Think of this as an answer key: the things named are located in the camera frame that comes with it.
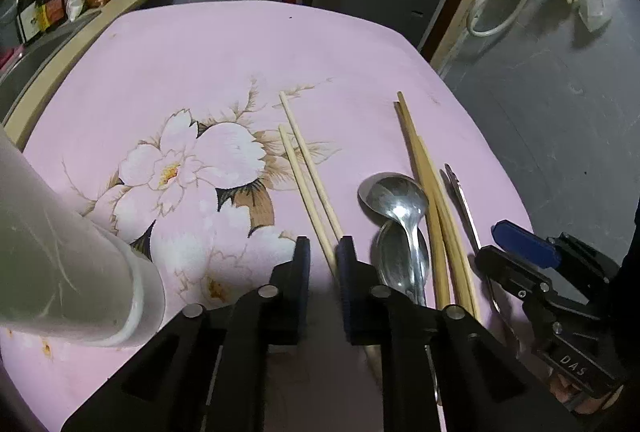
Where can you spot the white plastic utensil holder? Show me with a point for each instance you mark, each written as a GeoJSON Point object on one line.
{"type": "Point", "coordinates": [60, 262]}

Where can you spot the large metal spoon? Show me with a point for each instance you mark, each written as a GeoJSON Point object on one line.
{"type": "Point", "coordinates": [392, 197]}

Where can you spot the person's right hand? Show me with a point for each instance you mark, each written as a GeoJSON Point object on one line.
{"type": "Point", "coordinates": [570, 394]}

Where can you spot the pink floral tablecloth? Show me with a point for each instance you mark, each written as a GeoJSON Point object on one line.
{"type": "Point", "coordinates": [200, 61]}

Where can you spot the dark sauce bottle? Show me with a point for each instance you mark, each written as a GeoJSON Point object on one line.
{"type": "Point", "coordinates": [27, 11]}

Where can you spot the clear plastic bag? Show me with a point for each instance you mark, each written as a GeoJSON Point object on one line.
{"type": "Point", "coordinates": [600, 1]}

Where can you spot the small metal spoon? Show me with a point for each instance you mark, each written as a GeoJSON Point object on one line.
{"type": "Point", "coordinates": [395, 262]}

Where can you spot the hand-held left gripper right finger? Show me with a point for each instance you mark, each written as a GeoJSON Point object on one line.
{"type": "Point", "coordinates": [347, 292]}

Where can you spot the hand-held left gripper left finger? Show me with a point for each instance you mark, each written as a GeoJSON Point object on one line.
{"type": "Point", "coordinates": [300, 292]}

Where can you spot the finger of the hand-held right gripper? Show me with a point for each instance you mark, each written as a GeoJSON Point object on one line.
{"type": "Point", "coordinates": [522, 244]}
{"type": "Point", "coordinates": [510, 272]}

